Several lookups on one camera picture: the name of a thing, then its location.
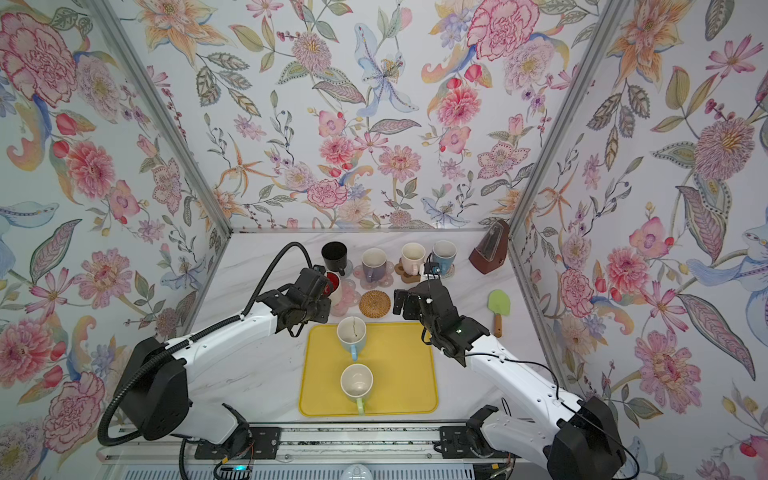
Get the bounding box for brown paw coaster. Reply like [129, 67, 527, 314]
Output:
[394, 261, 425, 284]

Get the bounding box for colourful embroidered coaster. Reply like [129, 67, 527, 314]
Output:
[424, 261, 456, 279]

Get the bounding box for red interior mug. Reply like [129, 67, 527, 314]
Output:
[326, 272, 343, 307]

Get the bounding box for pink handle mug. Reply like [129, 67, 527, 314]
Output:
[400, 242, 426, 276]

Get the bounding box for teal blue mug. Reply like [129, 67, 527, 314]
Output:
[431, 240, 457, 270]

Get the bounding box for rattan woven coaster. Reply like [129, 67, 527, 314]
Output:
[359, 290, 392, 319]

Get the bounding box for pink flower coaster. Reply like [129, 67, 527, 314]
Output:
[353, 261, 394, 290]
[330, 279, 362, 318]

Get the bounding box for light blue mug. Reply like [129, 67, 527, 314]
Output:
[336, 316, 367, 362]

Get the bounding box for black mug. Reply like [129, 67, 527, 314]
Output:
[321, 241, 348, 278]

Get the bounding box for purple handle mug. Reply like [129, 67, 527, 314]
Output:
[362, 248, 388, 284]

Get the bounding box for green handle mug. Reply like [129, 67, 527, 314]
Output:
[340, 363, 374, 416]

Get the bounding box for grey woven coaster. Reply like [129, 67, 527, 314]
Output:
[342, 260, 354, 277]

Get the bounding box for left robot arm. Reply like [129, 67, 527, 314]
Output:
[97, 265, 332, 458]

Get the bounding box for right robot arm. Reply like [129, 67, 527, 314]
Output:
[392, 275, 641, 479]

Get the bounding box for yellow tray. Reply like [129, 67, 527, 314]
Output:
[298, 322, 439, 417]

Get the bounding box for red brown metronome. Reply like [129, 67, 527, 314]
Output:
[469, 220, 510, 275]

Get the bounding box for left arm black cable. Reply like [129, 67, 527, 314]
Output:
[97, 241, 316, 448]

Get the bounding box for green spatula wooden handle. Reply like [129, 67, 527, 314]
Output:
[488, 290, 511, 338]

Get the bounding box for aluminium rail base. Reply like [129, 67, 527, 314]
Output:
[97, 411, 594, 465]

